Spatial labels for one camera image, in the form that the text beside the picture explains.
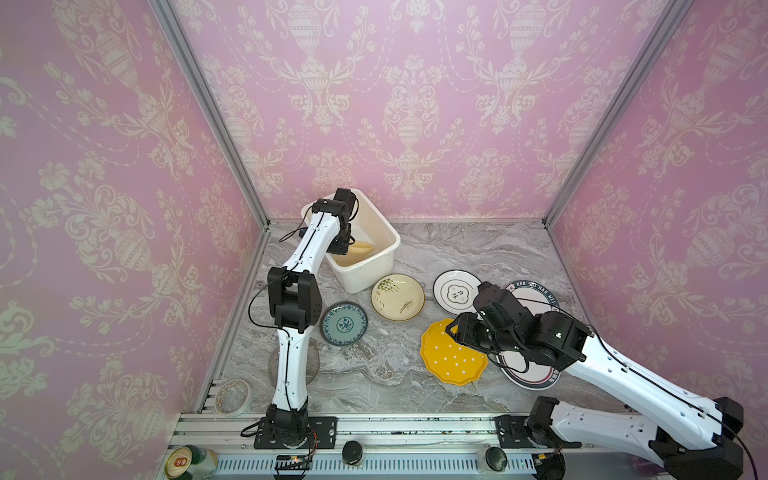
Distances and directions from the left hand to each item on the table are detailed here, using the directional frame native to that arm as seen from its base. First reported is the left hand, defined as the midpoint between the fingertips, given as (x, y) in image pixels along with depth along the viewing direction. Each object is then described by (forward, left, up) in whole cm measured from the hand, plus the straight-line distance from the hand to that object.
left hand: (347, 241), depth 97 cm
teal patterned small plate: (-22, 0, -14) cm, 26 cm away
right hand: (-34, -29, +8) cm, 45 cm away
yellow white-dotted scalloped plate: (-34, -32, -13) cm, 48 cm away
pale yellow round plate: (0, -4, -3) cm, 5 cm away
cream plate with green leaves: (-13, -17, -13) cm, 25 cm away
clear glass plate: (-35, +7, -13) cm, 38 cm away
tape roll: (-44, +28, -15) cm, 54 cm away
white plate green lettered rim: (-12, -62, -13) cm, 65 cm away
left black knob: (-57, -7, -3) cm, 58 cm away
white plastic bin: (-12, -8, +3) cm, 15 cm away
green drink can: (-59, +26, -3) cm, 65 cm away
